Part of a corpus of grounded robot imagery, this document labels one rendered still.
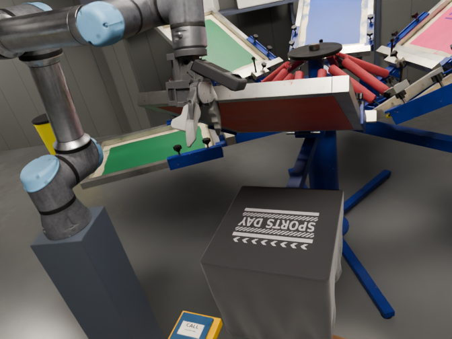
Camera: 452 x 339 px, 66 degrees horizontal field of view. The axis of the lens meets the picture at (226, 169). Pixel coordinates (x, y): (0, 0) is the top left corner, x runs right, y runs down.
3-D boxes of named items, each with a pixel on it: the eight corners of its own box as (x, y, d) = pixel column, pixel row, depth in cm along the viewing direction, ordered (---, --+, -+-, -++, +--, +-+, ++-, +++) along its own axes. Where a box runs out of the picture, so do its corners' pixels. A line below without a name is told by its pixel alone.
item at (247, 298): (335, 364, 127) (329, 281, 106) (222, 337, 145) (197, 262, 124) (335, 356, 129) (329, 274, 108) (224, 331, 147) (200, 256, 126)
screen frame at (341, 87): (348, 91, 78) (349, 74, 78) (136, 105, 102) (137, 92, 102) (363, 130, 151) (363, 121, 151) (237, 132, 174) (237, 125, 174)
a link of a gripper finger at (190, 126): (170, 147, 75) (179, 109, 78) (194, 146, 73) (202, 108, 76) (163, 140, 73) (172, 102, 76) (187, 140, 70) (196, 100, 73)
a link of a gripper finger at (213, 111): (205, 127, 90) (192, 99, 83) (226, 126, 88) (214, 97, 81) (201, 135, 88) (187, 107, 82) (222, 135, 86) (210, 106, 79)
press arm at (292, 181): (278, 265, 127) (276, 253, 125) (263, 263, 130) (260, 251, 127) (324, 122, 224) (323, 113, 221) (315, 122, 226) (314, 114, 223)
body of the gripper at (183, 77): (185, 106, 84) (179, 53, 81) (217, 104, 81) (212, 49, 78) (167, 109, 77) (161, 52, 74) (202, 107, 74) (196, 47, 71)
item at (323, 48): (352, 246, 243) (348, 48, 177) (295, 241, 259) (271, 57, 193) (356, 210, 274) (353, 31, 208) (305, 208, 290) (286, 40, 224)
